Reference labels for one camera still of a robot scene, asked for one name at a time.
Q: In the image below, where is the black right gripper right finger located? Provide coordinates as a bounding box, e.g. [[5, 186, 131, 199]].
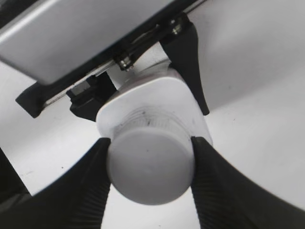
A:
[[191, 137, 305, 229]]

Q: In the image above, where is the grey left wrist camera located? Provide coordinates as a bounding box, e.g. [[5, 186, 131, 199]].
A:
[[0, 0, 192, 84]]

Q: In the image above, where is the white screw cap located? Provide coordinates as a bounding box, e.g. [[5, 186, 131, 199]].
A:
[[107, 128, 194, 205]]

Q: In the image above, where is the white yili yogurt bottle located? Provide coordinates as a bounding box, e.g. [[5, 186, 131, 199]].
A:
[[96, 69, 213, 144]]

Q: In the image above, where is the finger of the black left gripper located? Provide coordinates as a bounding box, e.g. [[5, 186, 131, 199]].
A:
[[161, 21, 210, 115]]

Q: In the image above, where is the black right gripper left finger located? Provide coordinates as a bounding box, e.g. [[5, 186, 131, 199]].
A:
[[0, 138, 111, 229]]

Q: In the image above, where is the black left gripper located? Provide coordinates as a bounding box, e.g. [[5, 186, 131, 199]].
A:
[[16, 14, 189, 121]]

